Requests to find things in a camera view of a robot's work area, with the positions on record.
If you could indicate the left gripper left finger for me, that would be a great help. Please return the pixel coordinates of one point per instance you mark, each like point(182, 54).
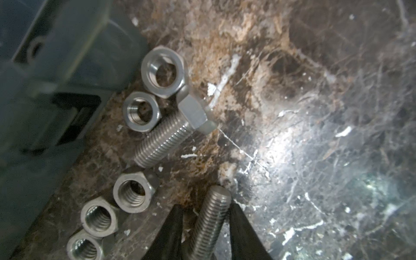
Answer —
point(168, 243)

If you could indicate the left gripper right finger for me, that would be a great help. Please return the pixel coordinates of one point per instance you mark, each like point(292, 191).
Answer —
point(245, 244)

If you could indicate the silver hex bolt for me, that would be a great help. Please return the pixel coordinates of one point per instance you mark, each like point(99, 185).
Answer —
point(192, 115)
point(202, 242)

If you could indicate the silver hex nut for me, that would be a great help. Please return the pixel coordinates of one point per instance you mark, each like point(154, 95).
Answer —
point(141, 112)
point(99, 217)
point(84, 246)
point(134, 191)
point(164, 72)

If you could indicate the clear grey compartment organizer box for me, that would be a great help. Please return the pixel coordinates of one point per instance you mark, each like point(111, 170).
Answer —
point(61, 62)

